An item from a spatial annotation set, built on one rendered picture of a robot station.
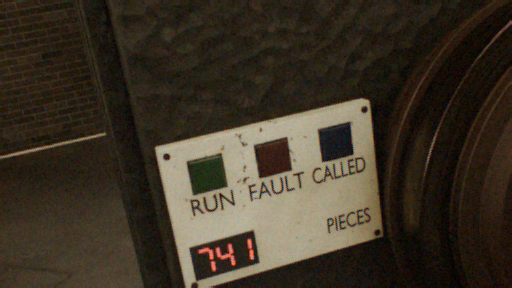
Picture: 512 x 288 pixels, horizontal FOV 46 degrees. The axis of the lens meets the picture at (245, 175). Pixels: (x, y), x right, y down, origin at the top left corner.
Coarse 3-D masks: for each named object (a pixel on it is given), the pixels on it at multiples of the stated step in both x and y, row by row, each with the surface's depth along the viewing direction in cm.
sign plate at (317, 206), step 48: (192, 144) 67; (240, 144) 69; (288, 144) 70; (192, 192) 69; (240, 192) 70; (288, 192) 72; (336, 192) 74; (192, 240) 70; (240, 240) 72; (288, 240) 74; (336, 240) 76
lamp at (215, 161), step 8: (200, 160) 68; (208, 160) 68; (216, 160) 68; (192, 168) 67; (200, 168) 68; (208, 168) 68; (216, 168) 68; (192, 176) 68; (200, 176) 68; (208, 176) 68; (216, 176) 69; (200, 184) 68; (208, 184) 69; (216, 184) 69; (224, 184) 69
